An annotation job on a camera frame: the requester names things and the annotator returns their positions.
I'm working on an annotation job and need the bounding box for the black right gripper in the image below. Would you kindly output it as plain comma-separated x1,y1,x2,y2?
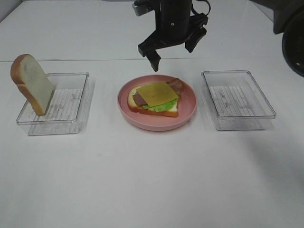
138,0,209,72

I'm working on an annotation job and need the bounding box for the bacon strip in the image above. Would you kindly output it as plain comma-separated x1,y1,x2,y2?
133,93,147,106
166,78,184,97

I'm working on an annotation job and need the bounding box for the yellow cheese slice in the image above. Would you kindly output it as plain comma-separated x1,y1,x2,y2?
136,81,179,107

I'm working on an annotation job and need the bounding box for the green lettuce leaf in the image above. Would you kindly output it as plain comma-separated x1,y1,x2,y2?
137,81,179,112

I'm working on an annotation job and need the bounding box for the bread slice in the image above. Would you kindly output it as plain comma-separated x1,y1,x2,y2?
10,54,55,116
128,85,178,117

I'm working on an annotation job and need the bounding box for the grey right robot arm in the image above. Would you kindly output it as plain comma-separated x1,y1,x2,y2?
133,0,304,76

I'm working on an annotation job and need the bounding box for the pink round plate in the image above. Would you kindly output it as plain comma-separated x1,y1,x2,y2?
117,75,198,131

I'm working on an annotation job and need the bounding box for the bread slice on plate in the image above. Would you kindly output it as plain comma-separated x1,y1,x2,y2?
128,85,178,117

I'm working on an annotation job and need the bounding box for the clear right plastic tray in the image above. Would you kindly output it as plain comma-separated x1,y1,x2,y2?
201,70,276,131

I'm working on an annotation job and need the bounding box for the clear plastic tray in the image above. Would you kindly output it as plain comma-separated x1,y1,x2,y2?
16,72,94,136
201,70,276,131

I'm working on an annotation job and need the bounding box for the clear left plastic tray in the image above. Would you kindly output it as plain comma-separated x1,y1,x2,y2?
16,72,94,136

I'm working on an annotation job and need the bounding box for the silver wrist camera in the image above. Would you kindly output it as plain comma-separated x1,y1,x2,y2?
133,0,156,16

